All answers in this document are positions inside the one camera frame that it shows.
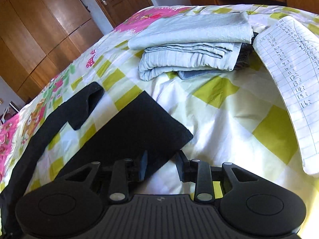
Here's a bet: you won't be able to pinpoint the dark navy pants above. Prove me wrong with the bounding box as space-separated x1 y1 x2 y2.
1 82 194 237

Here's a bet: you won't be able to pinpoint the floral checkered bed sheet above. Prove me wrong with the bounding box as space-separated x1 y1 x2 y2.
1 4 318 238

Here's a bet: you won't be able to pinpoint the folded light grey clothes stack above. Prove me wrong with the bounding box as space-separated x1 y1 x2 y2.
128 11 254 81

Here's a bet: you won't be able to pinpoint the lined handwritten paper sheet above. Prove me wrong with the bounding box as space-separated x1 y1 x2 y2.
253 16 318 177

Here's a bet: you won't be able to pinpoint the wooden wardrobe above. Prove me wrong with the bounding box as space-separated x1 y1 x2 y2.
1 0 103 102

